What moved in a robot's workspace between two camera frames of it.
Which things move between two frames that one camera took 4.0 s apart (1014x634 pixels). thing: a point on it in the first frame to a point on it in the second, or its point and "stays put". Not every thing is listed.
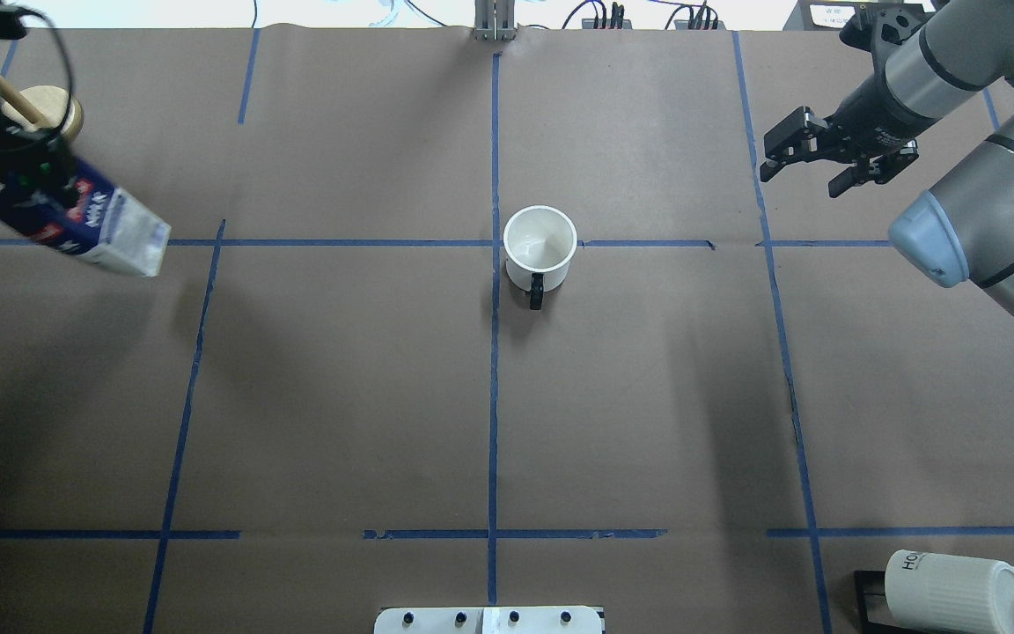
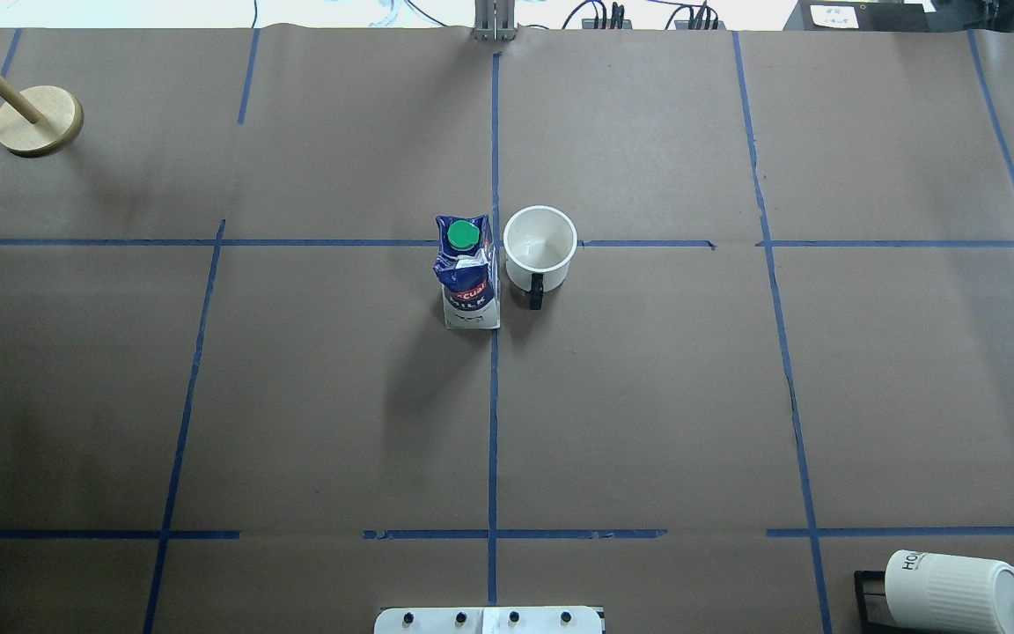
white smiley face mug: [540, 242] stays put
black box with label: [830, 15] stays put
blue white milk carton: [108, 225] to [467, 269]
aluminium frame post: [495, 20] stays put
